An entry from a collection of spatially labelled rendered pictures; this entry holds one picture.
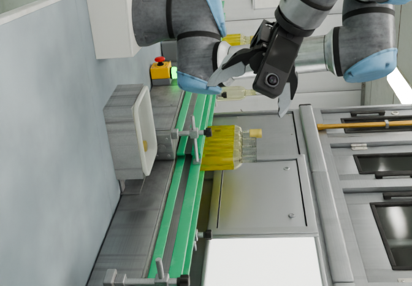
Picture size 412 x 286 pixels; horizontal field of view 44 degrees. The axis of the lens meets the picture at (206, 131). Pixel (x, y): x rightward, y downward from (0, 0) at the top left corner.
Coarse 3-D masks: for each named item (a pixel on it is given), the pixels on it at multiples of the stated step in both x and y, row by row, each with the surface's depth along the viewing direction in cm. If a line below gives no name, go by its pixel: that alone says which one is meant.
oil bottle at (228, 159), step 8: (208, 152) 172; (216, 152) 172; (224, 152) 171; (232, 152) 171; (240, 152) 172; (208, 160) 170; (216, 160) 170; (224, 160) 170; (232, 160) 170; (240, 160) 170; (200, 168) 172; (208, 168) 172; (216, 168) 172; (224, 168) 171; (232, 168) 171
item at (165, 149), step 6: (156, 132) 160; (162, 132) 160; (168, 132) 160; (156, 138) 160; (162, 138) 159; (168, 138) 159; (162, 144) 160; (168, 144) 160; (162, 150) 161; (168, 150) 161; (174, 150) 163; (156, 156) 162; (162, 156) 162; (168, 156) 162; (174, 156) 162
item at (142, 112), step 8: (144, 88) 145; (144, 96) 150; (136, 104) 136; (144, 104) 151; (136, 112) 135; (144, 112) 152; (152, 112) 153; (136, 120) 135; (144, 120) 153; (152, 120) 153; (136, 128) 138; (144, 128) 155; (152, 128) 155; (144, 136) 156; (152, 136) 156; (152, 144) 157; (144, 152) 140; (152, 152) 155; (144, 160) 141; (152, 160) 151; (144, 168) 142
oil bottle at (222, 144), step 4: (220, 140) 179; (224, 140) 179; (228, 140) 178; (232, 140) 178; (236, 140) 178; (204, 144) 177; (208, 144) 177; (212, 144) 177; (216, 144) 176; (220, 144) 176; (224, 144) 176; (228, 144) 176; (232, 144) 175; (236, 144) 175; (240, 144) 176; (204, 148) 175; (208, 148) 175; (212, 148) 175; (216, 148) 175; (220, 148) 175; (224, 148) 175; (228, 148) 174; (232, 148) 174; (236, 148) 174; (240, 148) 175
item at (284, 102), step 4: (288, 84) 89; (284, 88) 89; (288, 88) 89; (284, 92) 90; (288, 92) 90; (280, 96) 91; (284, 96) 91; (288, 96) 91; (280, 100) 92; (284, 100) 91; (288, 100) 91; (280, 104) 92; (284, 104) 92; (288, 104) 92; (280, 108) 93; (284, 108) 93; (288, 108) 93; (280, 112) 94; (284, 112) 94; (280, 116) 95
